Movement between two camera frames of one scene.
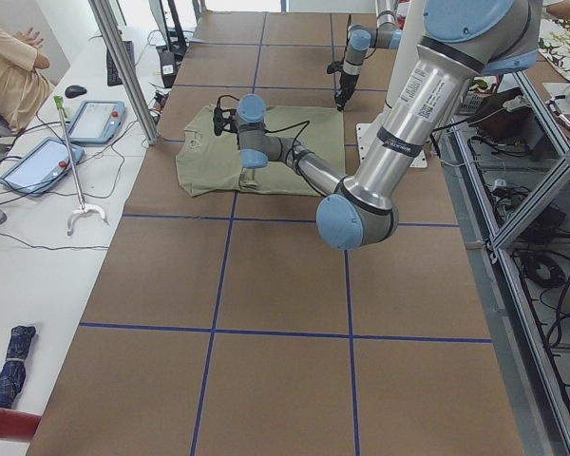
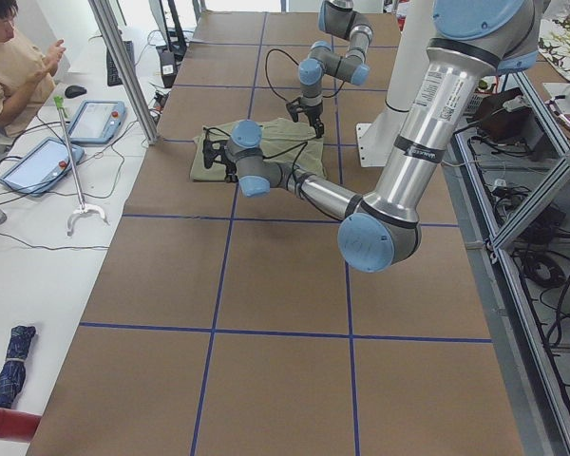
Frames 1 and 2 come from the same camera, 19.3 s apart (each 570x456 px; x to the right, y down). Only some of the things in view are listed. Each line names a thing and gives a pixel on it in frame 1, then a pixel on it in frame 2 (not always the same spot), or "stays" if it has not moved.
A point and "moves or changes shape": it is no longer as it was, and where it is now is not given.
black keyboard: x=113 y=77 stays
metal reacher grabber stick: x=83 y=208 stays
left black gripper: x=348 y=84 -> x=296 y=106
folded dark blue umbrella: x=13 y=373 stays
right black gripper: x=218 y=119 -> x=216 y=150
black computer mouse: x=74 y=90 stays
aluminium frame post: x=110 y=33 stays
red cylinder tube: x=8 y=424 stays
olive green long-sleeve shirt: x=210 y=164 moves or changes shape
